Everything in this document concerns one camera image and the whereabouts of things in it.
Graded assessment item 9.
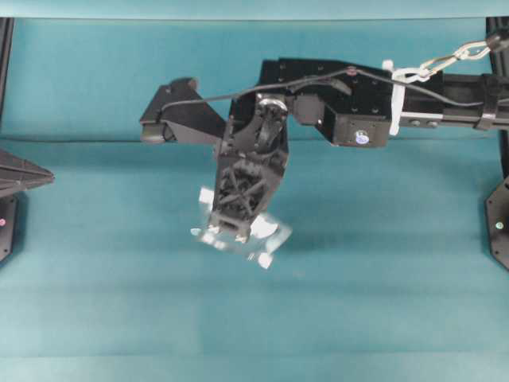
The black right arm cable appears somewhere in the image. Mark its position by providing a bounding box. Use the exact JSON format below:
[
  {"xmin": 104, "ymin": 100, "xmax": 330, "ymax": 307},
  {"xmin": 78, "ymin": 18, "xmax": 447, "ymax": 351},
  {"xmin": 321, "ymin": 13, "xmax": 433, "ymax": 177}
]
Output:
[{"xmin": 158, "ymin": 68, "xmax": 484, "ymax": 120}]

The white zip tie right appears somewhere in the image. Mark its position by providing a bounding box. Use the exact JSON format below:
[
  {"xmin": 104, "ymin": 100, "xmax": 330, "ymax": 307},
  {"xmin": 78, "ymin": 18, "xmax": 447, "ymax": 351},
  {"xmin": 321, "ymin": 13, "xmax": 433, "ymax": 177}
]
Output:
[{"xmin": 382, "ymin": 60, "xmax": 422, "ymax": 136}]

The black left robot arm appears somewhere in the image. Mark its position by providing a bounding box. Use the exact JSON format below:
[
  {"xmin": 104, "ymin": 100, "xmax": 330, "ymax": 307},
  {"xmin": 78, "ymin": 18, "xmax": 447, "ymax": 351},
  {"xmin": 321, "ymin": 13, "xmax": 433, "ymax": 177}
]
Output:
[{"xmin": 1, "ymin": 150, "xmax": 55, "ymax": 197}]

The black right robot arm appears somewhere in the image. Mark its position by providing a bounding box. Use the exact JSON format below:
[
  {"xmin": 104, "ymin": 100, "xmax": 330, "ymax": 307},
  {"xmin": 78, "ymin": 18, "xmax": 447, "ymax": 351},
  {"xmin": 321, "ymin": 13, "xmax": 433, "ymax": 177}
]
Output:
[{"xmin": 209, "ymin": 59, "xmax": 508, "ymax": 241}]

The silver zip bag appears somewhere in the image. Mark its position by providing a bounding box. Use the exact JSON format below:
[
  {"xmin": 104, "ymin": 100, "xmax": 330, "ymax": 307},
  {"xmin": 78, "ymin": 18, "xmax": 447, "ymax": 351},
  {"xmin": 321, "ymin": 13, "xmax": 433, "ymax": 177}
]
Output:
[{"xmin": 190, "ymin": 186, "xmax": 292, "ymax": 269}]

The silver carabiner right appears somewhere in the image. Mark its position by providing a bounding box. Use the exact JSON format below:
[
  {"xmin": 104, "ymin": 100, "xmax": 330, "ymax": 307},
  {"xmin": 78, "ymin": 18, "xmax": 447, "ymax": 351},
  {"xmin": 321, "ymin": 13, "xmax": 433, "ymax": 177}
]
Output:
[{"xmin": 418, "ymin": 41, "xmax": 491, "ymax": 78}]

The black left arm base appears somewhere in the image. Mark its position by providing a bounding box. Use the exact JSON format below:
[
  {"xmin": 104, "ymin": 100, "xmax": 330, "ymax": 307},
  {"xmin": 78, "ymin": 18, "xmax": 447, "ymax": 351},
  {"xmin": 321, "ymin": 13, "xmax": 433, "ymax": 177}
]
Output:
[{"xmin": 0, "ymin": 195, "xmax": 18, "ymax": 261}]

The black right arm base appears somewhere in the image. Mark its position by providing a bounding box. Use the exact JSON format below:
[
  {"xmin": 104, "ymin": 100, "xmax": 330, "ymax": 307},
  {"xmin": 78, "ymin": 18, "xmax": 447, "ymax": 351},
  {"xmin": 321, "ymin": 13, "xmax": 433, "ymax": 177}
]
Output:
[{"xmin": 484, "ymin": 177, "xmax": 509, "ymax": 270}]

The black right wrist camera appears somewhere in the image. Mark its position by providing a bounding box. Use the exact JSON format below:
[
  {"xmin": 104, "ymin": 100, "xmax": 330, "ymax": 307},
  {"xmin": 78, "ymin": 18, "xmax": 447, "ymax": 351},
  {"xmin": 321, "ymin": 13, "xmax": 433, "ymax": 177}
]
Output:
[{"xmin": 140, "ymin": 77, "xmax": 226, "ymax": 145}]

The black frame post right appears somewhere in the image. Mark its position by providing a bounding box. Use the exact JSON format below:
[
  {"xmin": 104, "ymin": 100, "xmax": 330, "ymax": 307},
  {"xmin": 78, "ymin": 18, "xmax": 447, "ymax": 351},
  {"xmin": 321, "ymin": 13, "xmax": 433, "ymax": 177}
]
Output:
[{"xmin": 485, "ymin": 16, "xmax": 509, "ymax": 180}]

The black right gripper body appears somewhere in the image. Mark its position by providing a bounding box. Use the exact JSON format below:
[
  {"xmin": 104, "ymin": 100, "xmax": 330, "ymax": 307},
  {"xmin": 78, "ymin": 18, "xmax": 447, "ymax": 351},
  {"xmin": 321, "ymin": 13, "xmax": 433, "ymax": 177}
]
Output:
[{"xmin": 209, "ymin": 92, "xmax": 289, "ymax": 244}]

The black frame post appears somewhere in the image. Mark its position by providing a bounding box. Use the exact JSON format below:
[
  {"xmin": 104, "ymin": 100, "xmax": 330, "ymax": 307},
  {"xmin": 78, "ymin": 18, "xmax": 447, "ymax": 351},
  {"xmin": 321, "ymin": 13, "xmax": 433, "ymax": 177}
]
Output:
[
  {"xmin": 0, "ymin": 18, "xmax": 15, "ymax": 115},
  {"xmin": 485, "ymin": 16, "xmax": 509, "ymax": 180}
]

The black frame post left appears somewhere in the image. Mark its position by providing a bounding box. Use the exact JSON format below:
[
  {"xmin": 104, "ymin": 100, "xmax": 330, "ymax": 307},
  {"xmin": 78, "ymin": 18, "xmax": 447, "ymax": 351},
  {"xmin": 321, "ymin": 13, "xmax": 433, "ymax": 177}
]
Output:
[{"xmin": 0, "ymin": 18, "xmax": 15, "ymax": 115}]

